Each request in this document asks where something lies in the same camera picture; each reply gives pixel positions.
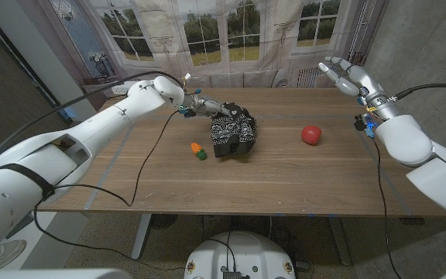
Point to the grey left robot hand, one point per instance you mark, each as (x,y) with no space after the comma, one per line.
(207,106)

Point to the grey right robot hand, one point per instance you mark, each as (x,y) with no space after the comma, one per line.
(356,81)

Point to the black paisley bandana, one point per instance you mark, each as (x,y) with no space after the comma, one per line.
(232,131)

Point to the orange toy carrot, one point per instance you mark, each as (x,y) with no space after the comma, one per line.
(198,151)

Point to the red ball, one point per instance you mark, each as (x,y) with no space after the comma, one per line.
(311,135)

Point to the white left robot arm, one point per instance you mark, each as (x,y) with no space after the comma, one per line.
(91,131)

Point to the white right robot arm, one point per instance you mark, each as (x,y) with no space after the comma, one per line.
(424,155)

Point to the printed window backdrop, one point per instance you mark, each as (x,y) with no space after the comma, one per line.
(246,38)

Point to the white power strip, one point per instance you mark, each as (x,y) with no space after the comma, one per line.
(120,89)

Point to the grey table leg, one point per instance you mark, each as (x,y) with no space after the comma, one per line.
(141,236)
(339,240)

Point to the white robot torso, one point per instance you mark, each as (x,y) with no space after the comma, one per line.
(242,252)

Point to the white sneaker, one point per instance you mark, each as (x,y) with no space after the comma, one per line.
(4,252)

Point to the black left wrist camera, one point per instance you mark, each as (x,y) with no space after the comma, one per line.
(187,112)

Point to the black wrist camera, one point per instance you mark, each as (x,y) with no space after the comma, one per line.
(362,123)
(187,112)

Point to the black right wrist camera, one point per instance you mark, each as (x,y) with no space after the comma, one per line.
(362,123)

